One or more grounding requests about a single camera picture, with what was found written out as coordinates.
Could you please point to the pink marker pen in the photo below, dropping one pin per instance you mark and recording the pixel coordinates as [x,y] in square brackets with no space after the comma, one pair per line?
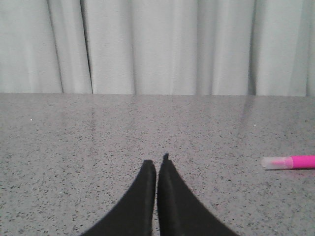
[288,162]

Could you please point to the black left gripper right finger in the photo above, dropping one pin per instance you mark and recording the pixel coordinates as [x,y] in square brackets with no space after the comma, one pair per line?
[180,213]

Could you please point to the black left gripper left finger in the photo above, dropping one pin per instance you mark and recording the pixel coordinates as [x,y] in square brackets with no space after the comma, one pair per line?
[132,215]

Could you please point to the white curtain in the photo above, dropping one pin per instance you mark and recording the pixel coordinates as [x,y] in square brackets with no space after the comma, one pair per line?
[204,47]

